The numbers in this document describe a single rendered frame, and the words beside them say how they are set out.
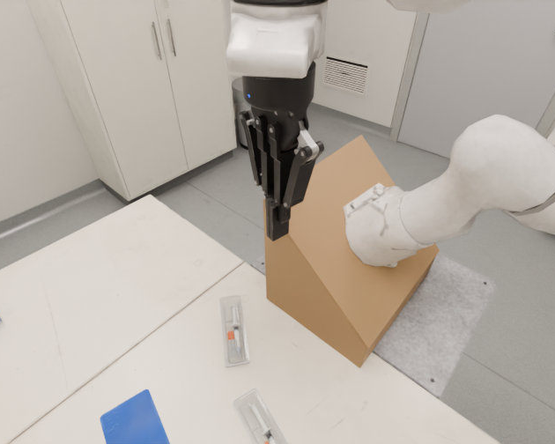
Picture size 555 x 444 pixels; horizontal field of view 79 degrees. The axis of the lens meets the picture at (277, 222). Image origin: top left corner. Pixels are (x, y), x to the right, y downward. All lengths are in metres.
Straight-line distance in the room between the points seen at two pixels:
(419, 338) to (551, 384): 1.15
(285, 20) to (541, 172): 0.39
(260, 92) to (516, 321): 1.94
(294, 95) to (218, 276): 0.71
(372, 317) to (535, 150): 0.43
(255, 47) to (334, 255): 0.52
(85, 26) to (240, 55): 1.86
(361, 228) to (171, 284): 0.54
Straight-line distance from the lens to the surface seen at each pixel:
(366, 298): 0.77
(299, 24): 0.32
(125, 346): 0.91
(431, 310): 0.98
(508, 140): 0.53
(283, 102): 0.35
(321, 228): 0.73
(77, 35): 2.12
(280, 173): 0.40
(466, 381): 1.82
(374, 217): 0.73
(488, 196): 0.57
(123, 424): 0.83
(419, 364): 0.88
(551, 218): 0.64
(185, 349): 0.87
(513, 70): 2.98
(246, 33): 0.31
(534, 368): 2.01
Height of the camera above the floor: 1.49
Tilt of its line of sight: 41 degrees down
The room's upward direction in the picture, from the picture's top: straight up
